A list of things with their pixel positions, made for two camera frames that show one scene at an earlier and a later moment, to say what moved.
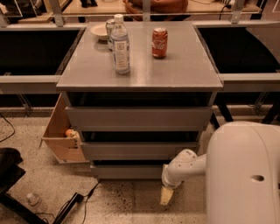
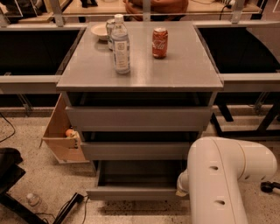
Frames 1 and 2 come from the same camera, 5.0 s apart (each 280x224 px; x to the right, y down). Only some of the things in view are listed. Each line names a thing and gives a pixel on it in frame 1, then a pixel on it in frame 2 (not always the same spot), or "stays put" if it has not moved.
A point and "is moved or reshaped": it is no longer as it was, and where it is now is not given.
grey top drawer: [140, 118] stays put
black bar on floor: [69, 205] stays put
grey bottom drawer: [129, 171] is moved or reshaped
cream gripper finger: [166, 194] -> [180, 192]
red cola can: [160, 44] stays put
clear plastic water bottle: [121, 46] stays put
